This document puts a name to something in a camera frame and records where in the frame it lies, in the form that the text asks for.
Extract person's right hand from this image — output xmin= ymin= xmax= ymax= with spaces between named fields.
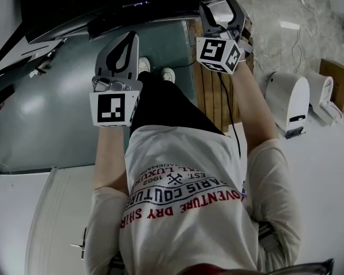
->
xmin=237 ymin=35 xmax=254 ymax=62

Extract brown cardboard box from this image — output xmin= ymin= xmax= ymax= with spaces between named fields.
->
xmin=319 ymin=58 xmax=344 ymax=113

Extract wooden slat platform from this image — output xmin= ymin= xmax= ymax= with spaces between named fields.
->
xmin=183 ymin=18 xmax=255 ymax=131

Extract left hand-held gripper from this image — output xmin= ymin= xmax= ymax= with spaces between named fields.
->
xmin=88 ymin=31 xmax=144 ymax=128

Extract white printed shirt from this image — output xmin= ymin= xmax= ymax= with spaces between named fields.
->
xmin=84 ymin=124 xmax=303 ymax=275

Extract person's right forearm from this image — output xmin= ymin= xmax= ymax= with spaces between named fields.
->
xmin=230 ymin=63 xmax=280 ymax=154

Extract dark head mount rim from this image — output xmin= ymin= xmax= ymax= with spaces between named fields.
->
xmin=260 ymin=258 xmax=335 ymax=275

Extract person's left white shoe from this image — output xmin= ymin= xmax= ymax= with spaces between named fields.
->
xmin=138 ymin=56 xmax=151 ymax=74

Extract grey harness strap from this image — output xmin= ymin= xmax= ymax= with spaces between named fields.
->
xmin=108 ymin=250 xmax=124 ymax=275
xmin=257 ymin=222 xmax=284 ymax=252

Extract black trousers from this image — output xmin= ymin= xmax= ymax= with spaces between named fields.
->
xmin=130 ymin=70 xmax=226 ymax=137

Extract person's right white shoe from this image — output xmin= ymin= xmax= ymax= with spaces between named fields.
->
xmin=161 ymin=67 xmax=176 ymax=84

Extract white domed robot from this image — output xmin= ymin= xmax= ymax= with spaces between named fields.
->
xmin=265 ymin=70 xmax=310 ymax=140

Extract person's white shoe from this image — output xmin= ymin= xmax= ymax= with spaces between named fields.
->
xmin=138 ymin=56 xmax=151 ymax=74
xmin=161 ymin=67 xmax=176 ymax=84

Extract white door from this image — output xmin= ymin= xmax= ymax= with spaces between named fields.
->
xmin=0 ymin=166 xmax=124 ymax=275

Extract white rounded appliance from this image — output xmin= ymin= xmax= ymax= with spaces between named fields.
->
xmin=306 ymin=69 xmax=344 ymax=127

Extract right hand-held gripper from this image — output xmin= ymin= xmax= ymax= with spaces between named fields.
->
xmin=196 ymin=0 xmax=247 ymax=75

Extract person's left forearm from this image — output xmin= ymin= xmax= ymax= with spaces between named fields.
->
xmin=93 ymin=126 xmax=132 ymax=190

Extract long white floor cable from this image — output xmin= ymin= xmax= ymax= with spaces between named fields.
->
xmin=253 ymin=0 xmax=319 ymax=71

